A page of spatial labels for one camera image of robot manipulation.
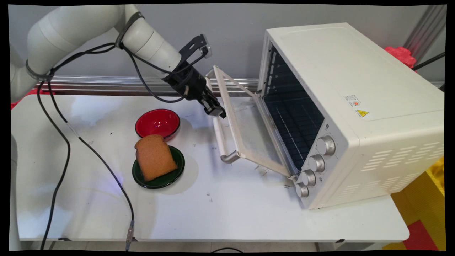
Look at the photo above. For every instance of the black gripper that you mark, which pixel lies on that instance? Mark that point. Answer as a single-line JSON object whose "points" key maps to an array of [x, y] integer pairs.
{"points": [[188, 83]]}

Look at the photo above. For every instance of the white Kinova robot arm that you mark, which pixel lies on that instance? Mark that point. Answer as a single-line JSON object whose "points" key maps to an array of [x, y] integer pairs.
{"points": [[71, 28]]}

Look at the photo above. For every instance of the red bowl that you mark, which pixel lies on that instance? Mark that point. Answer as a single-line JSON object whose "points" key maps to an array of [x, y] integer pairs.
{"points": [[157, 122]]}

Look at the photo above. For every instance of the dark green plate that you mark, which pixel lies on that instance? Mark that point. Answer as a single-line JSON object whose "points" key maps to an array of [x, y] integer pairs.
{"points": [[177, 165]]}

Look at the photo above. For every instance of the brown bread slice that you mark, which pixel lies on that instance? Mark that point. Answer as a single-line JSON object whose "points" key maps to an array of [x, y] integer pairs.
{"points": [[154, 156]]}

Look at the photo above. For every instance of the silver oven knob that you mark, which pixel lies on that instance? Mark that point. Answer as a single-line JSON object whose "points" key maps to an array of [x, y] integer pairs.
{"points": [[326, 145], [309, 177], [316, 163], [302, 190]]}

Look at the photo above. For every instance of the white label sticker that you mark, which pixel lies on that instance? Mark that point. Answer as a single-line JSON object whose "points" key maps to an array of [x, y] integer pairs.
{"points": [[352, 100]]}

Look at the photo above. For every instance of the white toaster oven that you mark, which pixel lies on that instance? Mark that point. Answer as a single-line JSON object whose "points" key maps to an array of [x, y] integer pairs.
{"points": [[355, 89]]}

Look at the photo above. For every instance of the yellow warning sticker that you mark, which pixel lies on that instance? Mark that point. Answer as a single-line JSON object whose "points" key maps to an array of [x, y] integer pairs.
{"points": [[362, 113]]}

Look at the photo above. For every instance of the red plastic object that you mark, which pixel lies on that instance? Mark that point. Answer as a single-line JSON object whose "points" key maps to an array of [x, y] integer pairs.
{"points": [[16, 101], [401, 56]]}

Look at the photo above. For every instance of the yellow foam floor mat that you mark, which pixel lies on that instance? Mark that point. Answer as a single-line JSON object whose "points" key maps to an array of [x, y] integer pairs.
{"points": [[421, 199]]}

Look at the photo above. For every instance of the red foam floor tile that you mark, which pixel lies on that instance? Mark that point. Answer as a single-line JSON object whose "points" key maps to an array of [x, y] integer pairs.
{"points": [[421, 236]]}

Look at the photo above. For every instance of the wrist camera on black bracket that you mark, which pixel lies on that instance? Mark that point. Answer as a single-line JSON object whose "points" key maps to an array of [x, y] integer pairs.
{"points": [[197, 44]]}

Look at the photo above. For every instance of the aluminium rail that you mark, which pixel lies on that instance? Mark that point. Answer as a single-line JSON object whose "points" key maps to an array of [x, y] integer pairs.
{"points": [[106, 85]]}

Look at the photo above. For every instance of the aluminium frame post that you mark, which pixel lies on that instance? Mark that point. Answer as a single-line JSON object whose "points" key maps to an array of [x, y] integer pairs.
{"points": [[426, 32]]}

